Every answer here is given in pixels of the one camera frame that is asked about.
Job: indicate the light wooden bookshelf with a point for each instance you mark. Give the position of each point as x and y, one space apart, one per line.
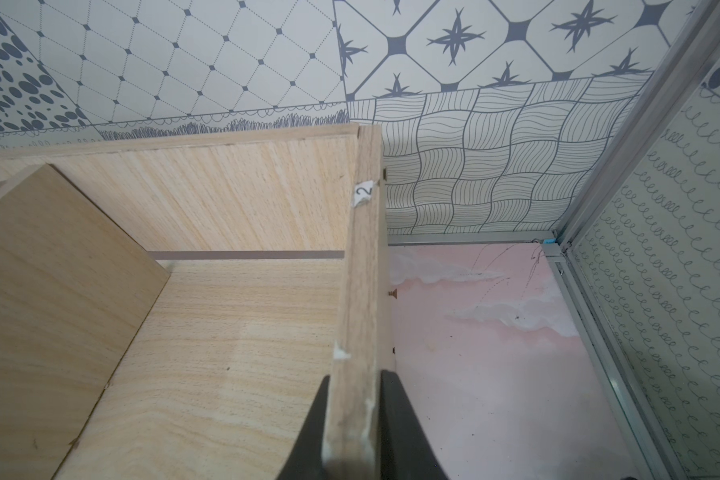
170 306

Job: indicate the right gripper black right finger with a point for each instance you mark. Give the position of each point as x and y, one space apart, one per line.
405 450

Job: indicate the white number sticker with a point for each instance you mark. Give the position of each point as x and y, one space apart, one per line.
363 192

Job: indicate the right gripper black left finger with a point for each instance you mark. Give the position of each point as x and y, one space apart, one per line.
305 459

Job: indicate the floral pink table mat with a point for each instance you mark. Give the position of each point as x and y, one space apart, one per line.
494 366

